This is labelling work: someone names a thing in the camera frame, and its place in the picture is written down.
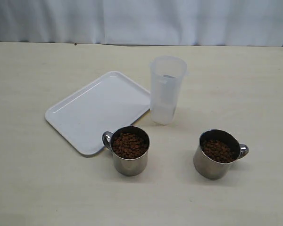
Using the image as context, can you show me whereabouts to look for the white plastic tray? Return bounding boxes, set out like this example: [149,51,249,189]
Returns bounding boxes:
[45,71,150,156]

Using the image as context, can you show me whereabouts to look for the steel mug with pellets left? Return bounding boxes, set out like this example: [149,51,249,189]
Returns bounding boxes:
[102,126,150,176]

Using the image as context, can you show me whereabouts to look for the translucent plastic container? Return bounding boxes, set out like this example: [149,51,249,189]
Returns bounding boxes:
[150,56,188,125]

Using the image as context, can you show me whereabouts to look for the white curtain backdrop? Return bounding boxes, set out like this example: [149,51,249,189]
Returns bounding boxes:
[0,0,283,47]

